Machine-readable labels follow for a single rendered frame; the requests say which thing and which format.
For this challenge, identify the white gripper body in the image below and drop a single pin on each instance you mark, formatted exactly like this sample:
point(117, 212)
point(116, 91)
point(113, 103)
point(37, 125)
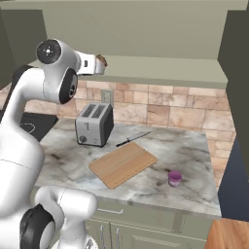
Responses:
point(99, 69)

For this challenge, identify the brown bread loaf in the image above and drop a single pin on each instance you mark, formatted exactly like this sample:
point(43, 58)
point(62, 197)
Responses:
point(102, 59)

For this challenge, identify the wooden cutting board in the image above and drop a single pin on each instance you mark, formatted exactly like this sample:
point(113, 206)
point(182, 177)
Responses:
point(123, 164)

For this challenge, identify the grey wall outlet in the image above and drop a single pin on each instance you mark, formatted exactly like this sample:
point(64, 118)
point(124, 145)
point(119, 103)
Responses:
point(107, 97)

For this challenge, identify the dark blue appliance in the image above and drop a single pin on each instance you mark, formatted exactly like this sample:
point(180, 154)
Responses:
point(235, 188)

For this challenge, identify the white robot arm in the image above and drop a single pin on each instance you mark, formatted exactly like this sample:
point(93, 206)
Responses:
point(19, 155)

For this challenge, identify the olive wall cabinet door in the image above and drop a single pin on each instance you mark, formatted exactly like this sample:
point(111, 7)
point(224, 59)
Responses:
point(236, 71)
point(22, 39)

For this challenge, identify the olive wall cabinet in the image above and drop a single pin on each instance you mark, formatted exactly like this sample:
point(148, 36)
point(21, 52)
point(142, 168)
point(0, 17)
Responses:
point(152, 39)

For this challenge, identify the olive base cabinet door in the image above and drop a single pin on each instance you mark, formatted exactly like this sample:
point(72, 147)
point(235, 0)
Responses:
point(155, 238)
point(97, 235)

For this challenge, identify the silver two-slot toaster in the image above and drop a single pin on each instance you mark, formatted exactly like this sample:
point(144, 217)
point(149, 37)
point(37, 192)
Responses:
point(94, 128)

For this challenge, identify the olive drawer front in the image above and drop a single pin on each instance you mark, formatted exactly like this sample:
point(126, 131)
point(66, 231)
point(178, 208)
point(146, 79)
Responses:
point(146, 215)

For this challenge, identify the black hob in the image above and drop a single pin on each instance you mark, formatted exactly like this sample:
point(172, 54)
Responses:
point(40, 124)

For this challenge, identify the purple jar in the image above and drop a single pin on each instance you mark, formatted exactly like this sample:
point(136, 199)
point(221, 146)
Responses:
point(174, 179)

